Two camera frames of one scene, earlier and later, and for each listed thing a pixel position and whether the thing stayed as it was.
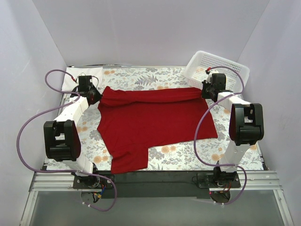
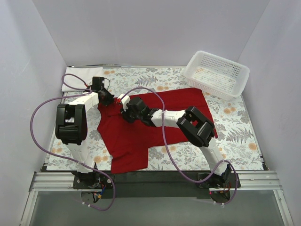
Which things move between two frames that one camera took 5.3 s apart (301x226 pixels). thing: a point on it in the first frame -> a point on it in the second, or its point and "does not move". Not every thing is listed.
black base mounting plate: x=154 y=184 does not move
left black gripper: x=94 y=96 -> x=107 y=98
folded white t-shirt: x=69 y=84 does not move
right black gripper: x=206 y=90 -> x=128 y=114
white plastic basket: x=237 y=76 does not move
